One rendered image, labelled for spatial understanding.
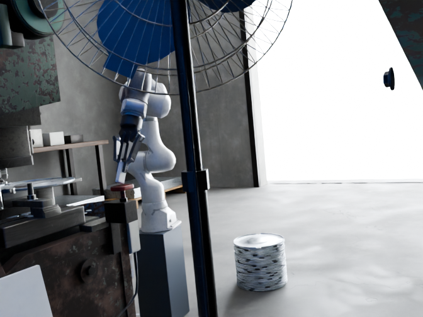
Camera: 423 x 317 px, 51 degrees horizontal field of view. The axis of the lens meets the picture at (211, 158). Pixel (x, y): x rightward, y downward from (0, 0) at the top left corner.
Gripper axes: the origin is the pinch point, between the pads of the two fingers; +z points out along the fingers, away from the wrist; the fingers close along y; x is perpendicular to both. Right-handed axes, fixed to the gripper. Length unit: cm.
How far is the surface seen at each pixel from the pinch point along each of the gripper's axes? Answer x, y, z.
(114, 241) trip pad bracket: -8.5, 5.2, 22.2
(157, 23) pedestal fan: 48, -47, -17
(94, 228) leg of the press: 1.1, 6.0, 19.3
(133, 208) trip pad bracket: -5.7, -3.0, 11.0
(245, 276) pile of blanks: -120, 7, 25
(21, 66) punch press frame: 36.5, 14.1, -23.2
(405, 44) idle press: 64, -97, 6
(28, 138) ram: 20.0, 25.8, -6.5
